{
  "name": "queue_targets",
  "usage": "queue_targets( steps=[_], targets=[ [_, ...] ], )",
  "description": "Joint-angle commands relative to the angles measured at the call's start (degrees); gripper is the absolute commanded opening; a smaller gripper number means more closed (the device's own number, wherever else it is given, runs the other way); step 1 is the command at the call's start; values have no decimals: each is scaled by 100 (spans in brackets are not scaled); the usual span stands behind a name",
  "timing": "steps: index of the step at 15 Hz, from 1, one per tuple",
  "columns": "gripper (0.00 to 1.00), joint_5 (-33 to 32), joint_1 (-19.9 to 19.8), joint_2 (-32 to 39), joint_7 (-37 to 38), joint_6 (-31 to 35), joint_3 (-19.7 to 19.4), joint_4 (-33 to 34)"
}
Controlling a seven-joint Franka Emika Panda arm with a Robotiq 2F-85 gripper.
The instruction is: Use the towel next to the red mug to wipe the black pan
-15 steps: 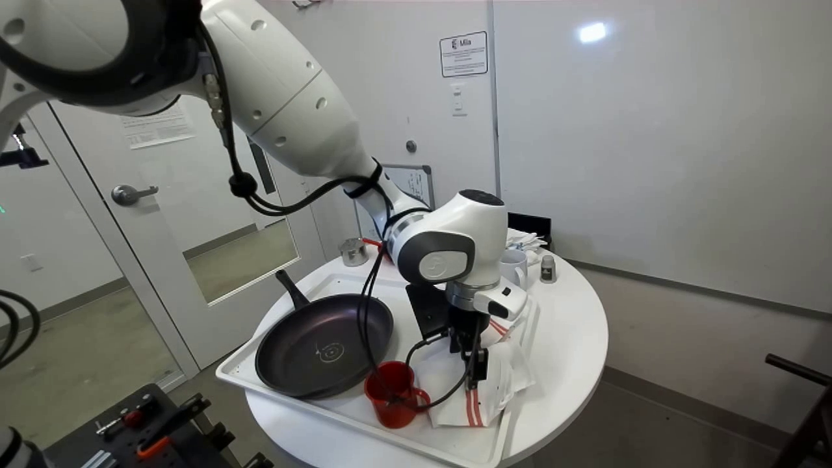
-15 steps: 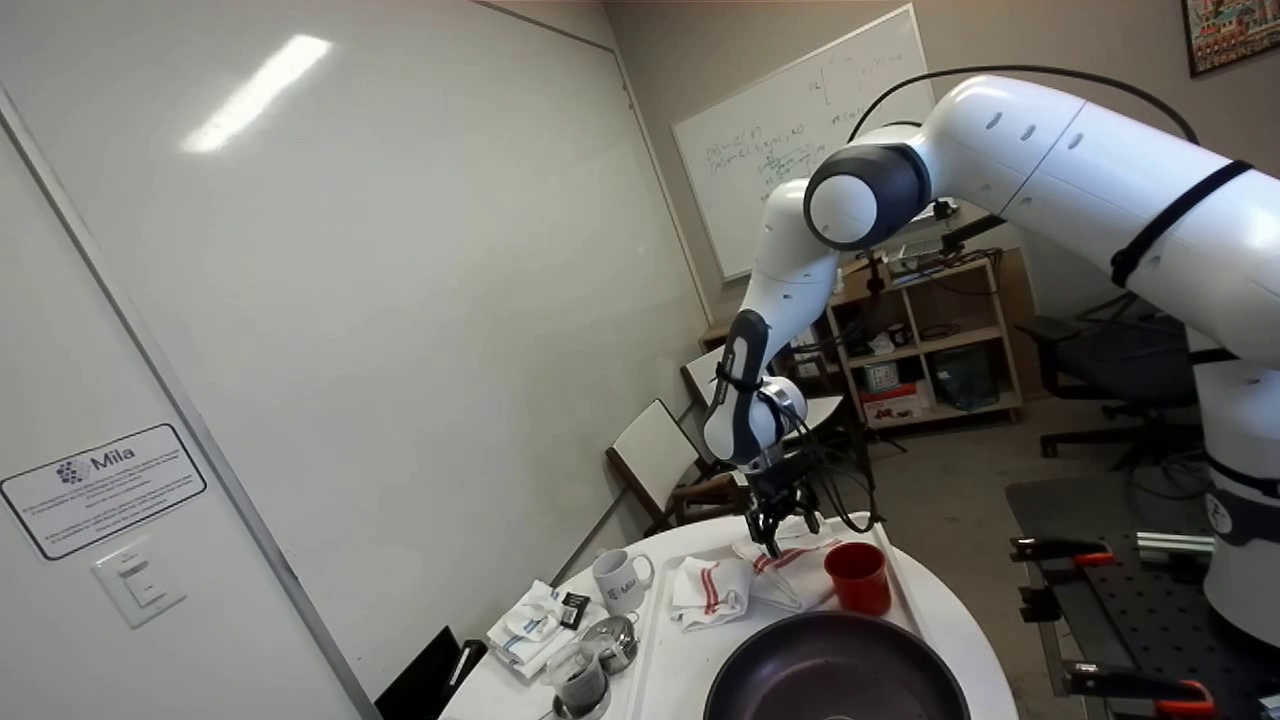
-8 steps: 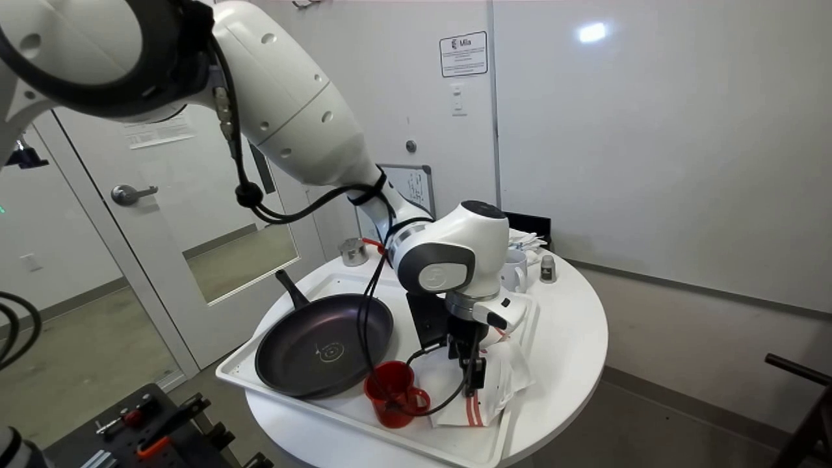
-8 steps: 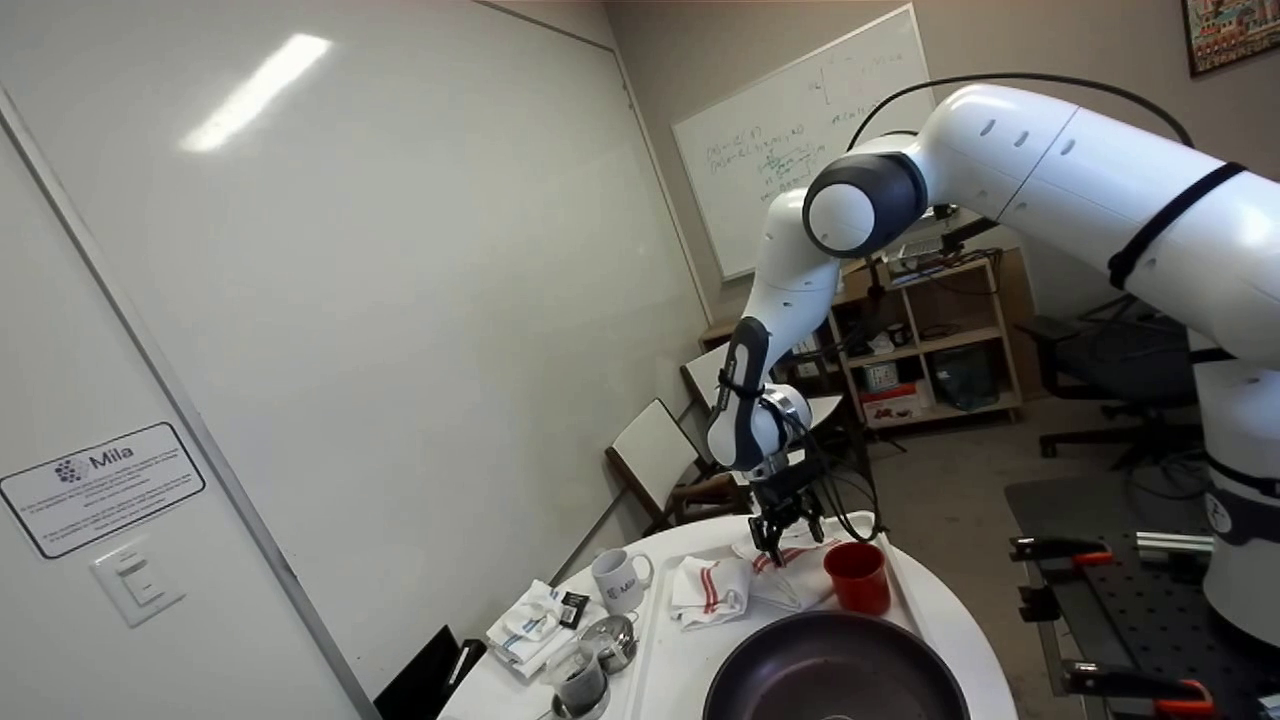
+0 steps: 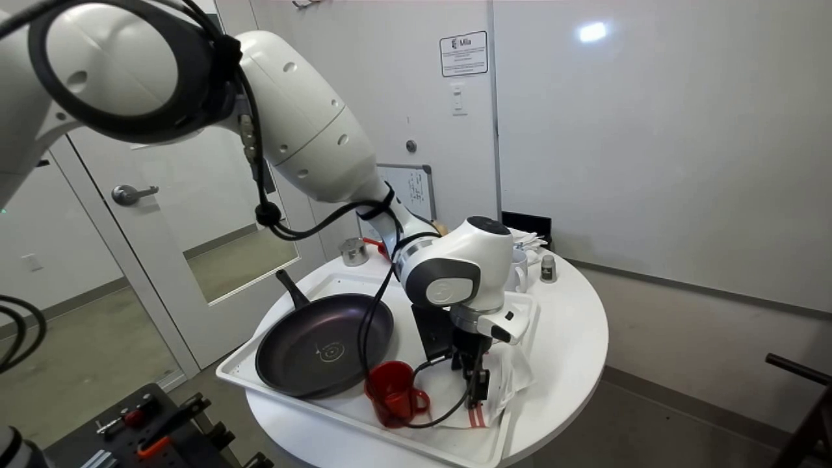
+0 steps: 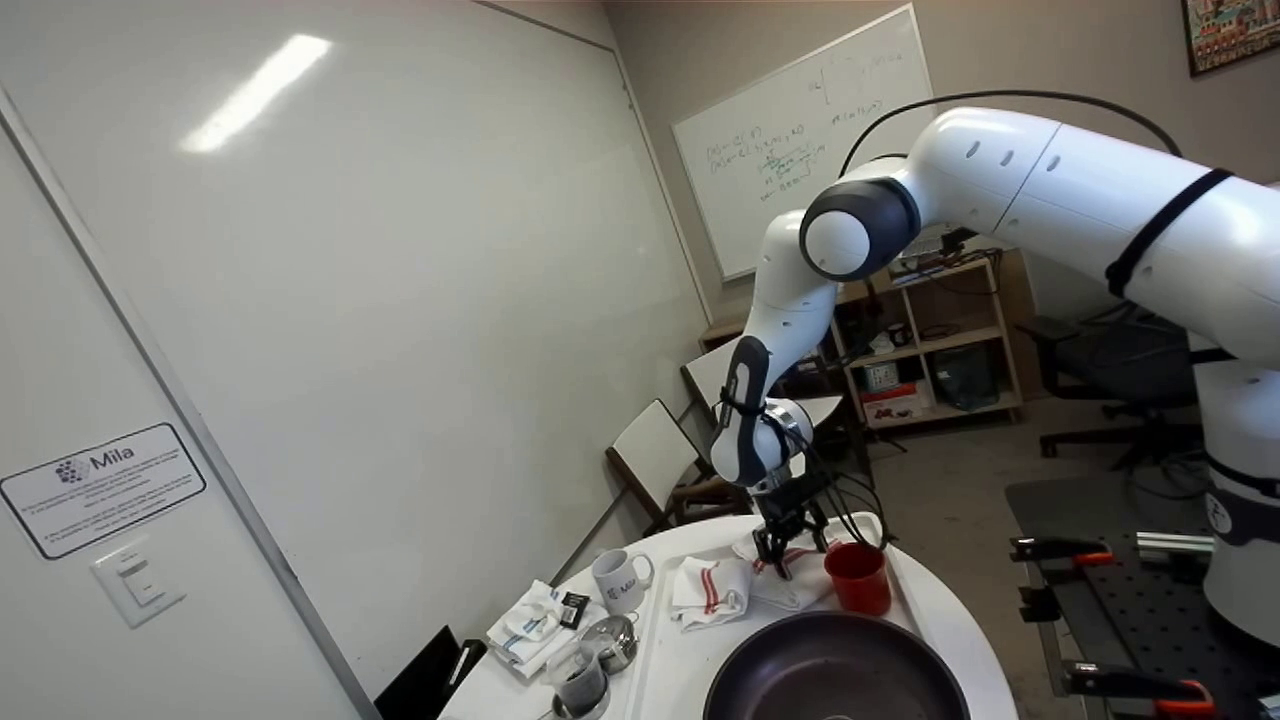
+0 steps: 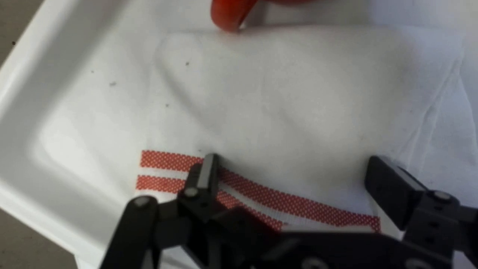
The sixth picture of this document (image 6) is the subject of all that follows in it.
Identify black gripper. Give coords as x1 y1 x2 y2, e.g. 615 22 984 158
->
746 473 831 580

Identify white towel with red stripes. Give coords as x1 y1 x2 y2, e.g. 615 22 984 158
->
664 553 757 632

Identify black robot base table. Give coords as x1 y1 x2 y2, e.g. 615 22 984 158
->
999 473 1280 720

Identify red mug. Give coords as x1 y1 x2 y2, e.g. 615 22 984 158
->
820 534 896 619

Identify black frying pan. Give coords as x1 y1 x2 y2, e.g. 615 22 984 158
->
698 606 976 720

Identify white mug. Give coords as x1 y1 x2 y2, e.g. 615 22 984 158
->
587 545 661 619

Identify small dark steel cup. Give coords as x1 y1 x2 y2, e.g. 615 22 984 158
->
549 648 612 720

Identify wooden shelf unit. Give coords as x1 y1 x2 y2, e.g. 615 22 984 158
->
831 252 1030 438

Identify orange black bar clamp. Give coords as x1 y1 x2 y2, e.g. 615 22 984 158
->
1060 661 1219 720
1007 531 1127 577

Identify black office chair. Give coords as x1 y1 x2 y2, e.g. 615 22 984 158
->
1030 306 1230 473

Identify silver metal bar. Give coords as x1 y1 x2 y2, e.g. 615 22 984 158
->
1131 528 1219 561

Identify white door sign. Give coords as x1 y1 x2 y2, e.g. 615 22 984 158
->
0 420 213 565

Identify large wall whiteboard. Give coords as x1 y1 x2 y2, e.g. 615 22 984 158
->
671 0 934 284

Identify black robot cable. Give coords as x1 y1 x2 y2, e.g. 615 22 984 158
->
836 86 1185 178

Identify white light switch plate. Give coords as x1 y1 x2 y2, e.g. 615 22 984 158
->
86 534 187 632

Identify framed wall picture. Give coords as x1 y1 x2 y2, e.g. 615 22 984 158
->
1176 0 1280 80

